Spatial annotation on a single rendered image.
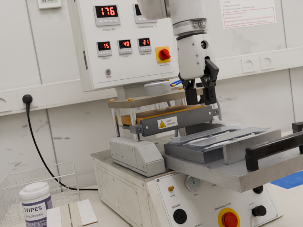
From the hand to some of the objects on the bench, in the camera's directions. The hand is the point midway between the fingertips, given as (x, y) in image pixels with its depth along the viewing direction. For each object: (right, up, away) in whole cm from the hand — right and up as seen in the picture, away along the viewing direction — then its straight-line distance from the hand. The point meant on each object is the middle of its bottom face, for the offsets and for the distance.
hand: (200, 98), depth 80 cm
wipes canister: (-45, -40, +19) cm, 63 cm away
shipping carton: (-32, -39, +6) cm, 51 cm away
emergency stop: (+7, -31, -2) cm, 32 cm away
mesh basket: (-52, -39, +42) cm, 77 cm away
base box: (-2, -33, +22) cm, 40 cm away
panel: (+8, -33, -3) cm, 34 cm away
